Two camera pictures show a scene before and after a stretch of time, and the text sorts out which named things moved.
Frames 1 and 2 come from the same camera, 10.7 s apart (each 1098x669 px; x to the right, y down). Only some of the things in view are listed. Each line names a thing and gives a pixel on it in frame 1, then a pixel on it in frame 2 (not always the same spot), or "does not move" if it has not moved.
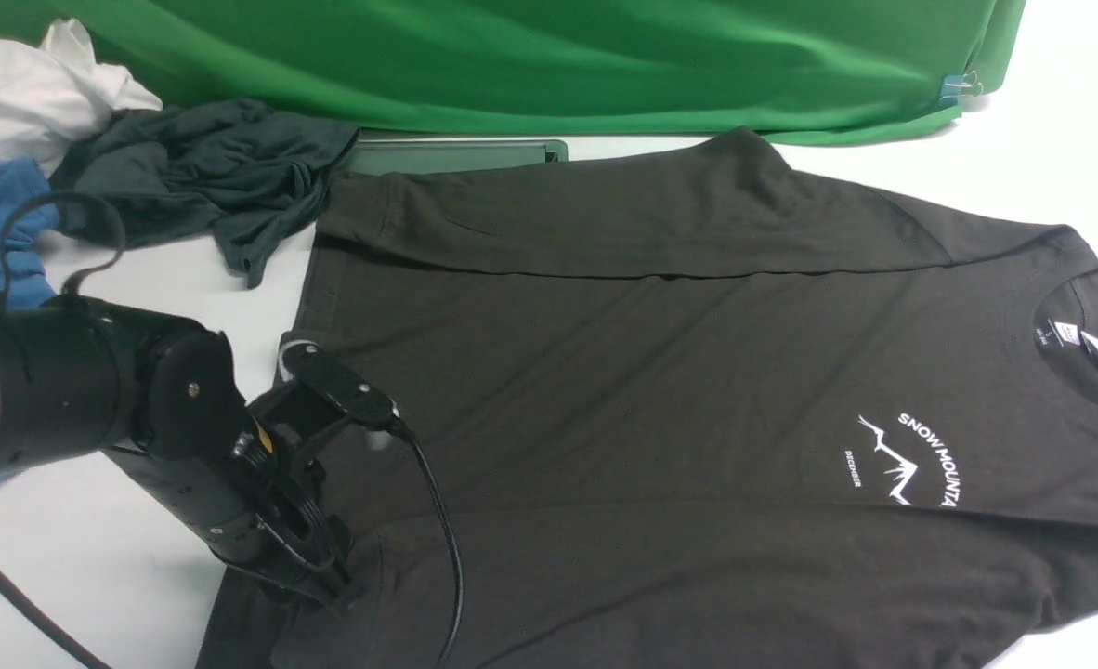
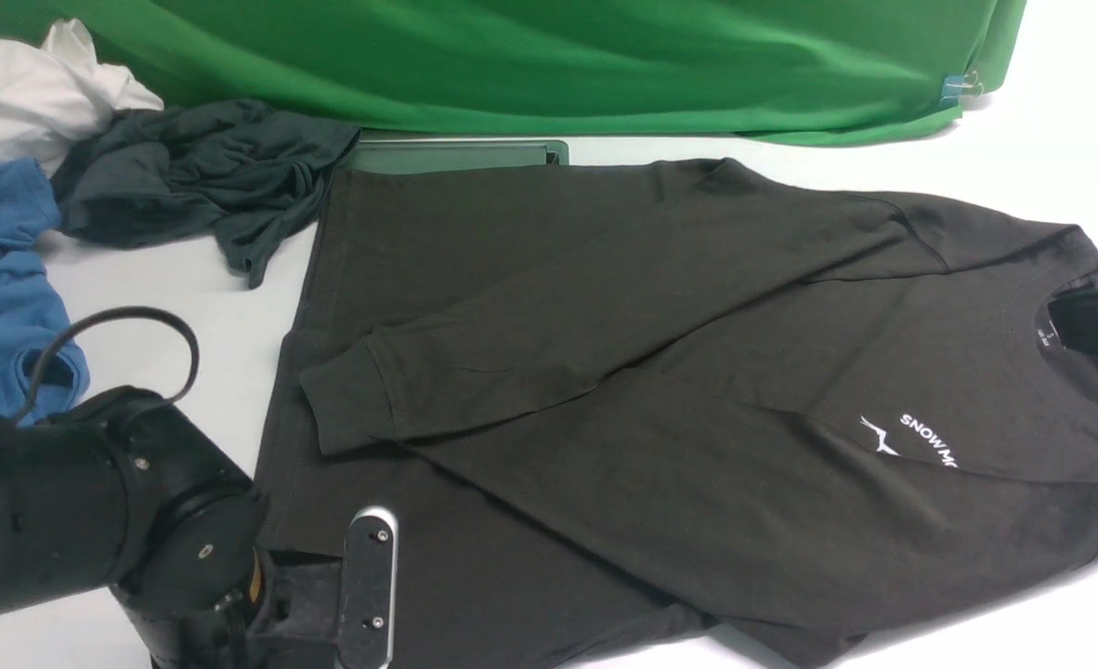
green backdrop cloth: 806,71 does not move
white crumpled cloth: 14,102 does not move
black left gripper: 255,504 -> 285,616
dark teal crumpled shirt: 248,175 does not move
